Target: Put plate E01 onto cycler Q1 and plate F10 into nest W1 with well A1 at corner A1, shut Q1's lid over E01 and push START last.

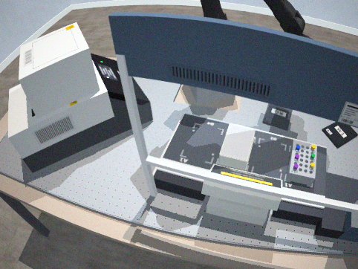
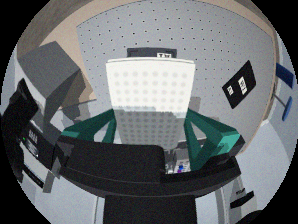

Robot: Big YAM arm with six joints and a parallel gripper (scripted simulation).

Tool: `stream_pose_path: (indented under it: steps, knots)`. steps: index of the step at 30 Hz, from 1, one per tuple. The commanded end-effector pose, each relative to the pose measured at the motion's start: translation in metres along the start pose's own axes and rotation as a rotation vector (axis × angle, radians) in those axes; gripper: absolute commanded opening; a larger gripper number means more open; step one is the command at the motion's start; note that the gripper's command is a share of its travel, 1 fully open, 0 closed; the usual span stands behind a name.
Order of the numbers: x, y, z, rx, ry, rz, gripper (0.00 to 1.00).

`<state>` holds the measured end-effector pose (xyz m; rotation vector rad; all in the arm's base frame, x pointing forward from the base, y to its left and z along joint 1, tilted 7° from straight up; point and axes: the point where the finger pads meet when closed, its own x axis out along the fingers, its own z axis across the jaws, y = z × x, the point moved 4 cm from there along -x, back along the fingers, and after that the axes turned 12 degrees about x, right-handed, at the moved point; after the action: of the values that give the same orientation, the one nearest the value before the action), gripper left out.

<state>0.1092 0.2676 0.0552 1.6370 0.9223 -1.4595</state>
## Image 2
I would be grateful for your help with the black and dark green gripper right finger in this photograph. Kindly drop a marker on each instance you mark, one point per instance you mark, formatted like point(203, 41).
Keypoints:
point(220, 138)

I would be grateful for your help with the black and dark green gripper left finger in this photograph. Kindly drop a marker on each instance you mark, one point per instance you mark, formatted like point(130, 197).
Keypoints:
point(85, 130)

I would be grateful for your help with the white benchtop lab instrument with lid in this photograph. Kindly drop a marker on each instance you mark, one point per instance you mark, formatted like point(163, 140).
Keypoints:
point(44, 148)

